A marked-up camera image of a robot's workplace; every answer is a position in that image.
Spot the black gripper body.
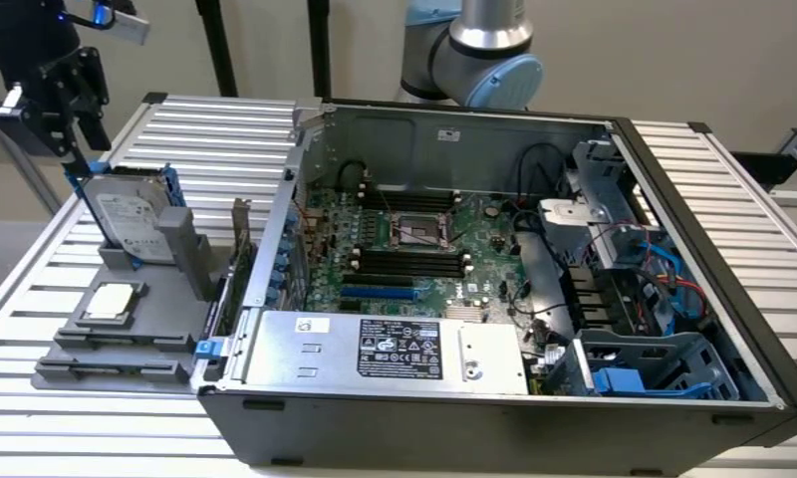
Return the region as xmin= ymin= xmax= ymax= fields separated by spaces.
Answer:
xmin=0 ymin=0 xmax=82 ymax=77

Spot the hard disk with blue rails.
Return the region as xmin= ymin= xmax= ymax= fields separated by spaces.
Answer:
xmin=62 ymin=161 xmax=187 ymax=266

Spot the silver metal disk bay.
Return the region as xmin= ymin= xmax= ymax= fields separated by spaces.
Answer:
xmin=537 ymin=138 xmax=666 ymax=266

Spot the grey plastic disk bay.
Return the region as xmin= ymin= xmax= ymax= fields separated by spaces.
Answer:
xmin=556 ymin=328 xmax=740 ymax=400

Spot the black stand pole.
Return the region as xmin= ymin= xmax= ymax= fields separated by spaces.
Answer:
xmin=197 ymin=0 xmax=241 ymax=99
xmin=303 ymin=0 xmax=334 ymax=100

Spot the grey parts rack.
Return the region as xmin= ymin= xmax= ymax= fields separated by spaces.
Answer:
xmin=30 ymin=207 xmax=231 ymax=390

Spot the silver CPU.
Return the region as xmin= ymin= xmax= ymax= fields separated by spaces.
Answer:
xmin=81 ymin=281 xmax=145 ymax=326

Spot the green RAM stick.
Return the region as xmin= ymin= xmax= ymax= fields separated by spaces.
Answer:
xmin=71 ymin=336 xmax=189 ymax=351
xmin=38 ymin=362 xmax=178 ymax=380

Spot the black RAM slot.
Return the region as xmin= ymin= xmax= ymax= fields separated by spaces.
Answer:
xmin=358 ymin=193 xmax=456 ymax=202
xmin=352 ymin=249 xmax=473 ymax=260
xmin=357 ymin=203 xmax=456 ymax=212
xmin=358 ymin=188 xmax=456 ymax=197
xmin=350 ymin=269 xmax=473 ymax=280
xmin=358 ymin=198 xmax=456 ymax=207
xmin=352 ymin=256 xmax=473 ymax=266
xmin=350 ymin=262 xmax=473 ymax=273

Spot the long black expansion slot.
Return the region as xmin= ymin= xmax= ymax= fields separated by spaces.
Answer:
xmin=339 ymin=274 xmax=418 ymax=291

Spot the CPU socket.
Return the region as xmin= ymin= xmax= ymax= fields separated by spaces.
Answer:
xmin=382 ymin=210 xmax=465 ymax=253

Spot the blue expansion slot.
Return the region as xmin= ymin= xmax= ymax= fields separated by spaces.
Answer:
xmin=338 ymin=286 xmax=418 ymax=303

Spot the silver power supply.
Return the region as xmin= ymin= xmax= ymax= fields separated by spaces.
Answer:
xmin=227 ymin=310 xmax=532 ymax=397

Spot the grey chipset heat sink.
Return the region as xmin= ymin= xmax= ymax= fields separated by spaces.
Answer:
xmin=444 ymin=304 xmax=494 ymax=321

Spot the green motherboard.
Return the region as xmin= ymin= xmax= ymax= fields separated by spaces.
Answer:
xmin=295 ymin=184 xmax=577 ymax=353

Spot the black fan housing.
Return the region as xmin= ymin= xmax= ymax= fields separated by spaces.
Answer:
xmin=562 ymin=265 xmax=646 ymax=331

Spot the black open PC case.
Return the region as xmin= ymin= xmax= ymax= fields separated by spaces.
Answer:
xmin=195 ymin=97 xmax=797 ymax=470

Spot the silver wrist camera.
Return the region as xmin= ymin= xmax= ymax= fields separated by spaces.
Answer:
xmin=94 ymin=7 xmax=153 ymax=46

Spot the short black wire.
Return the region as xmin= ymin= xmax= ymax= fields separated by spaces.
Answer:
xmin=335 ymin=159 xmax=368 ymax=193

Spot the black looped wire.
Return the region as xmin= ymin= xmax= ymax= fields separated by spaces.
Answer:
xmin=514 ymin=142 xmax=577 ymax=200

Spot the blue data wire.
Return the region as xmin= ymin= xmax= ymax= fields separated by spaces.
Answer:
xmin=626 ymin=233 xmax=705 ymax=333

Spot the red wire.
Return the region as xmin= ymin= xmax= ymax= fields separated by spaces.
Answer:
xmin=642 ymin=271 xmax=709 ymax=300

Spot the black table bracket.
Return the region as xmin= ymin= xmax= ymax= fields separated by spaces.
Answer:
xmin=729 ymin=150 xmax=797 ymax=188

